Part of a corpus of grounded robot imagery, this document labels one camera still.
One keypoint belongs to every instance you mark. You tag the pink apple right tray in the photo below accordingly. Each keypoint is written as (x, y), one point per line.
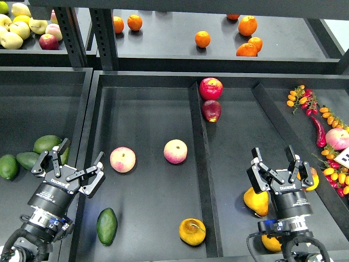
(337, 138)

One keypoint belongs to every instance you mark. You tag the pink apple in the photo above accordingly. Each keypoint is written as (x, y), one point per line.
(175, 151)
(122, 159)

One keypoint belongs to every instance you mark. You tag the black middle tray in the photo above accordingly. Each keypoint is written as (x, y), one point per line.
(144, 111)

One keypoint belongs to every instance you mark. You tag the yellow pear bottom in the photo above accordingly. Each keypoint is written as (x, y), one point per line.
(272, 244)

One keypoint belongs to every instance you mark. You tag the black tray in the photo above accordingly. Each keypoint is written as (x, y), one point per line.
(37, 101)
(144, 111)

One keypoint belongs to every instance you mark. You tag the upper cherry tomato bunch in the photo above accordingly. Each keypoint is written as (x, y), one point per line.
(303, 98)

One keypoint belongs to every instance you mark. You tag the dark green avocado middle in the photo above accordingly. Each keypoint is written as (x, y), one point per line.
(27, 159)

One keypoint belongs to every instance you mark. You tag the black perforated shelf post left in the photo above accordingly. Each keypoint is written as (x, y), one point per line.
(67, 21)

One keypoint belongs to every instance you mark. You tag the pale yellow apple front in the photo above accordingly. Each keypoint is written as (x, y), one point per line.
(11, 41)

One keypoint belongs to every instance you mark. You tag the red apple upper shelf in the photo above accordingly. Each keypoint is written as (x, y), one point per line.
(48, 42)

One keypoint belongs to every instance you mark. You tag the dark red apple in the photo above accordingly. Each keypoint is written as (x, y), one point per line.
(211, 110)

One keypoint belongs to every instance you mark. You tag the bright red apple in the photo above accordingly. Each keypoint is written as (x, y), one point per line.
(210, 89)

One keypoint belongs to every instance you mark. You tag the pink apple centre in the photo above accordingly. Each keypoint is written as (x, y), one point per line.
(175, 151)

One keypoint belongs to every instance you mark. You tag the pale yellow apple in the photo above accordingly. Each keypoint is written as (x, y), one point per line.
(11, 41)
(21, 29)
(38, 26)

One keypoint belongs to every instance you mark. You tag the yellow pear by divider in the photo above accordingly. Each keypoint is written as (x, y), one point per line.
(314, 175)

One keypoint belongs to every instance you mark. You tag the pale apple left edge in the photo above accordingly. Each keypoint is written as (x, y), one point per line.
(5, 21)

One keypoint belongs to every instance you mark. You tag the black perforated shelf post right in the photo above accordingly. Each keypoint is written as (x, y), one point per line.
(103, 28)

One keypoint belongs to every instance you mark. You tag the yellow lemon upper shelf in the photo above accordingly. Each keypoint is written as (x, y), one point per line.
(22, 18)

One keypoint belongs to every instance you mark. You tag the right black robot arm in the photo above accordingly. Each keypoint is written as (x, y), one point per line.
(290, 204)

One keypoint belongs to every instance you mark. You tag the white price label card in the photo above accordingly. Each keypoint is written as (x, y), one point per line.
(343, 158)

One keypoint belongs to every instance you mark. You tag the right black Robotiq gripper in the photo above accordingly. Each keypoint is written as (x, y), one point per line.
(281, 181)

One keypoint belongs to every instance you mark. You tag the black upper right shelf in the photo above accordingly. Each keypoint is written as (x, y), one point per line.
(166, 42)

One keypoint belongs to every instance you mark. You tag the pink peach upper shelf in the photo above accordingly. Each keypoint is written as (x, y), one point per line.
(54, 30)

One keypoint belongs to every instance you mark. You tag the lower cherry tomato bunch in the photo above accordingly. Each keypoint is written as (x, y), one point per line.
(335, 173)

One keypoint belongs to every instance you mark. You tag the pale yellow apple right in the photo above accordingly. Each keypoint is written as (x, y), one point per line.
(38, 26)

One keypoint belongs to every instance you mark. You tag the black left tray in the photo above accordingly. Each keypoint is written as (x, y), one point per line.
(37, 101)

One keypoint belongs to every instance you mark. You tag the light green avocado top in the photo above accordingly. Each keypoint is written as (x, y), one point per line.
(46, 142)

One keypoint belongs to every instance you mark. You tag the black perforated shelf post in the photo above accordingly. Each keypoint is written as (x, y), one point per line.
(67, 21)
(103, 28)

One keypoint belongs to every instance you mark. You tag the orange front right shelf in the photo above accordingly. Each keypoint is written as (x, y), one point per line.
(247, 50)

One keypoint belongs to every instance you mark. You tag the black upper left shelf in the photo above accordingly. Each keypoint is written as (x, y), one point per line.
(31, 54)

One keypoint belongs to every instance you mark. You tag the bright green avocado far left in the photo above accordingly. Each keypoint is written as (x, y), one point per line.
(9, 167)

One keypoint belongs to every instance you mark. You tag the orange cherry tomato bunch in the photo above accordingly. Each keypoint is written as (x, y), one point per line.
(332, 119)

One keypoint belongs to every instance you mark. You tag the black shelf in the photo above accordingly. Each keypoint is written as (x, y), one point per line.
(166, 42)
(31, 54)

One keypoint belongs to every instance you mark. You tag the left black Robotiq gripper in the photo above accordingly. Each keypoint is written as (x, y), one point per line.
(65, 177)

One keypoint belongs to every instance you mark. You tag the pale yellow apple middle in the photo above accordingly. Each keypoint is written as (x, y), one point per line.
(21, 29)

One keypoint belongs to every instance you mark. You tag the red chili pepper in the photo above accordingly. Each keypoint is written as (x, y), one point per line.
(321, 135)

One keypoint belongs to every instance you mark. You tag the orange behind front right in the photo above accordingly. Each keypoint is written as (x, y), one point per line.
(257, 42)

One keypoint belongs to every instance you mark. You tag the pink apple left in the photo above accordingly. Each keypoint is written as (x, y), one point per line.
(122, 159)

